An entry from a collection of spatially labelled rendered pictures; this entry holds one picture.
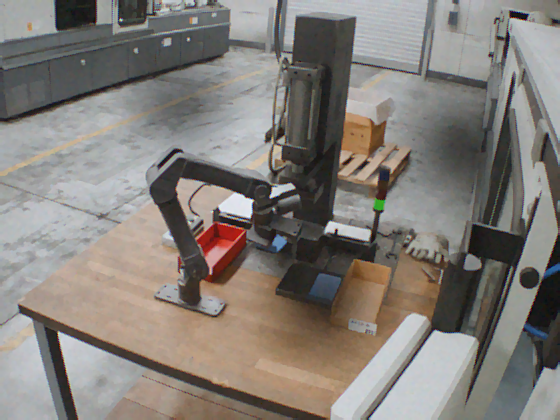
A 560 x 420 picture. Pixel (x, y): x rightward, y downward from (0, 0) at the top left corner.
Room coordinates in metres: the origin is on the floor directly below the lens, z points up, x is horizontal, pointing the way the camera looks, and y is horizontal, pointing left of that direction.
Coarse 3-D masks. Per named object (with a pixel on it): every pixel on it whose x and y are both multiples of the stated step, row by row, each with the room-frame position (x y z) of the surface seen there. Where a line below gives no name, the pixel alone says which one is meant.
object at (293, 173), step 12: (324, 156) 1.63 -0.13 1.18; (288, 168) 1.49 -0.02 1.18; (300, 168) 1.46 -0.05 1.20; (312, 168) 1.50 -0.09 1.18; (276, 180) 1.48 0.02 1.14; (288, 180) 1.42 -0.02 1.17; (300, 180) 1.41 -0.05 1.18; (312, 180) 1.47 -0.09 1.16; (300, 192) 1.42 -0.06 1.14; (312, 192) 1.42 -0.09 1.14
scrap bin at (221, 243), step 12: (216, 228) 1.51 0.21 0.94; (228, 228) 1.50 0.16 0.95; (240, 228) 1.48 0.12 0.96; (204, 240) 1.44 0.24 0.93; (216, 240) 1.49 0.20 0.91; (228, 240) 1.49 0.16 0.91; (240, 240) 1.43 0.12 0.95; (204, 252) 1.40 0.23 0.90; (216, 252) 1.41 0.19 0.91; (228, 252) 1.34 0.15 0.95; (180, 264) 1.28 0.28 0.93; (216, 264) 1.26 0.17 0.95; (228, 264) 1.35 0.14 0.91; (216, 276) 1.26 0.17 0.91
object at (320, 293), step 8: (320, 280) 1.27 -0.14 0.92; (328, 280) 1.27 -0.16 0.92; (336, 280) 1.28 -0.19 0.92; (312, 288) 1.23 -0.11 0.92; (320, 288) 1.23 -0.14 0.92; (328, 288) 1.23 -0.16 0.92; (336, 288) 1.24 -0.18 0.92; (312, 296) 1.16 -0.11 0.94; (320, 296) 1.15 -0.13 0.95; (328, 296) 1.19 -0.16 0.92
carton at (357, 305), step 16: (352, 272) 1.33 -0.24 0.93; (368, 272) 1.32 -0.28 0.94; (384, 272) 1.30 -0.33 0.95; (352, 288) 1.27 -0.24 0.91; (368, 288) 1.27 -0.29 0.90; (384, 288) 1.18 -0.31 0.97; (336, 304) 1.13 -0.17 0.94; (352, 304) 1.19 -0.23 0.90; (368, 304) 1.19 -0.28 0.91; (336, 320) 1.09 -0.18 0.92; (352, 320) 1.08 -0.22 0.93; (368, 320) 1.12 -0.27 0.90
